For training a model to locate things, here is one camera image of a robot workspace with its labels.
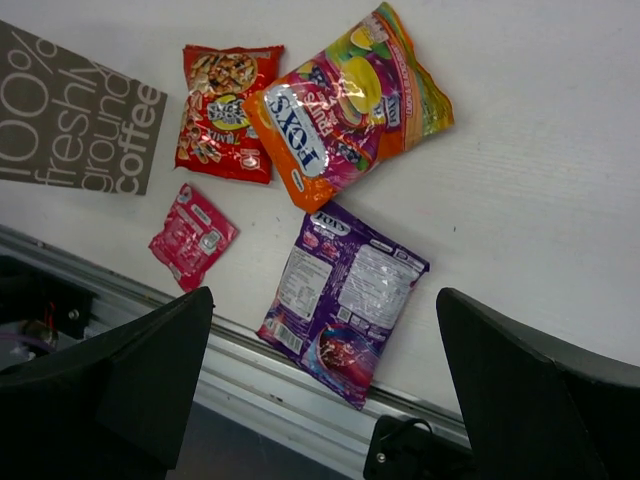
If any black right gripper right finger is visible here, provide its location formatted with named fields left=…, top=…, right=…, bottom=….
left=436, top=288, right=639, bottom=479

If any small pink candy packet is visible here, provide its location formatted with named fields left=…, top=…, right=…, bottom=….
left=149, top=183, right=239, bottom=292

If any red peanut snack packet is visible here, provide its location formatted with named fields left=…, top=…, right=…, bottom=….
left=174, top=45, right=284, bottom=185

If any purple Fox's candy bag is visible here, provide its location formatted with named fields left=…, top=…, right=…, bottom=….
left=256, top=202, right=430, bottom=409

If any orange Fox's fruits candy bag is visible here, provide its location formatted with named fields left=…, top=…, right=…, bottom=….
left=243, top=2, right=454, bottom=213

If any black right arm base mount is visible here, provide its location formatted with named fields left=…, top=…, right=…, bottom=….
left=363, top=415, right=480, bottom=480

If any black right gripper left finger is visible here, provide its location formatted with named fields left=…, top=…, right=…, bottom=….
left=1, top=287, right=214, bottom=479

